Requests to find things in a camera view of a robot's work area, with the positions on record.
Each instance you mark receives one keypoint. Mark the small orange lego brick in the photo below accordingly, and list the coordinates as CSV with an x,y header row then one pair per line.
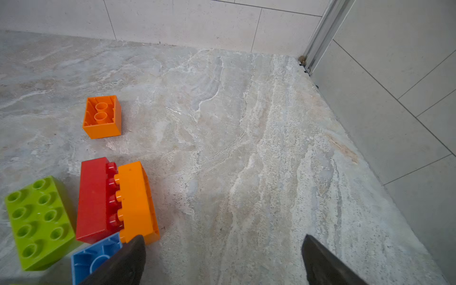
x,y
103,117

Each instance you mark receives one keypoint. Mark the red lego brick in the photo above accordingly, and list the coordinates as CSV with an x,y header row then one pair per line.
x,y
98,206

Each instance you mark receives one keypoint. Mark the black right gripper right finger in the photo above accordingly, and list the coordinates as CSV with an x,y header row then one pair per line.
x,y
324,268

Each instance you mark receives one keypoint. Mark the metal corner frame post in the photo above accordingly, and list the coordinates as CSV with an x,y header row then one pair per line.
x,y
332,19

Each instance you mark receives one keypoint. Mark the lime green lego brick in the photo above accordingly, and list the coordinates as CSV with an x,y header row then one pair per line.
x,y
43,222

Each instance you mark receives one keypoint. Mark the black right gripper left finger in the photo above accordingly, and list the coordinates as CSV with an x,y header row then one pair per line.
x,y
124,268

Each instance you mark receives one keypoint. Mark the blue lego brick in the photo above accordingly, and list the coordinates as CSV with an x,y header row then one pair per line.
x,y
88,260

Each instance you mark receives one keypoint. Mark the long orange lego brick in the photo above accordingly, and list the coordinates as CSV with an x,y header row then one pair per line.
x,y
137,211

